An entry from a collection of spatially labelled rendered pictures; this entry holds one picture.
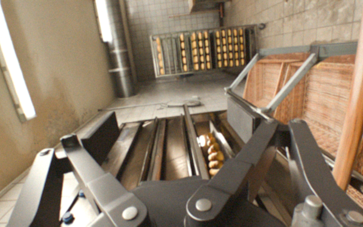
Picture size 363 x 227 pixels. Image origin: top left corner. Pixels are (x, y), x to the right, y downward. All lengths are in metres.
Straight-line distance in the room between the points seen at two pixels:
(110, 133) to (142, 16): 5.25
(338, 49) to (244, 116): 0.74
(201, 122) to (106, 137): 1.73
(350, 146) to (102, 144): 0.38
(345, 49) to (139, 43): 4.88
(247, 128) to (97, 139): 0.13
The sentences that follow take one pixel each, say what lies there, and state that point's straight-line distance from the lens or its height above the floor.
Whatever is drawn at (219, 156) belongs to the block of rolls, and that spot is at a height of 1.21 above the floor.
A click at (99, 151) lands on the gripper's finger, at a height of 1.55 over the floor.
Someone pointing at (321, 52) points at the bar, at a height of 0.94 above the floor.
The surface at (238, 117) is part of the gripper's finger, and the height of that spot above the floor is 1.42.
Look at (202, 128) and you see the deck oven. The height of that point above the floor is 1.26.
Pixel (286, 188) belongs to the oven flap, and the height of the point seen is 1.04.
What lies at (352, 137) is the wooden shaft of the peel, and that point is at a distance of 0.39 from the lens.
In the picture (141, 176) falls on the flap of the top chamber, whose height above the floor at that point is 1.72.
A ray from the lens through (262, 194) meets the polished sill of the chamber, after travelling 0.91.
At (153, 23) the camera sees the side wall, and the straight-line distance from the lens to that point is 5.34.
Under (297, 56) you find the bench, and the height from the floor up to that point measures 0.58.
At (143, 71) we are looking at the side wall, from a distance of 5.33.
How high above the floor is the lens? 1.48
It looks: 1 degrees down
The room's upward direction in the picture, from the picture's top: 97 degrees counter-clockwise
